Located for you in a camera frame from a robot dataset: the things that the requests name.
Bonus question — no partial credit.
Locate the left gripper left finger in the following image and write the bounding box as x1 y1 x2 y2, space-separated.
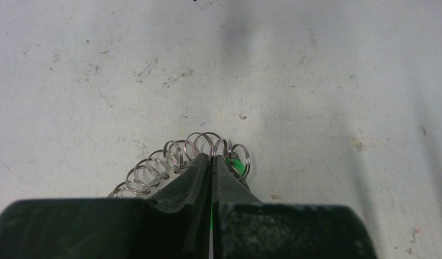
0 153 211 258

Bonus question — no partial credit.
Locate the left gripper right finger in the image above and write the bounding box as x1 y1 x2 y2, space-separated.
212 156 377 258

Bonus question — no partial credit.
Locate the metal keyring with red handle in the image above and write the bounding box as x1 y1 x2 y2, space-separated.
107 132 251 199

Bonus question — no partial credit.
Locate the key with green tag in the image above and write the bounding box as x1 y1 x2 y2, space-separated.
225 152 246 179

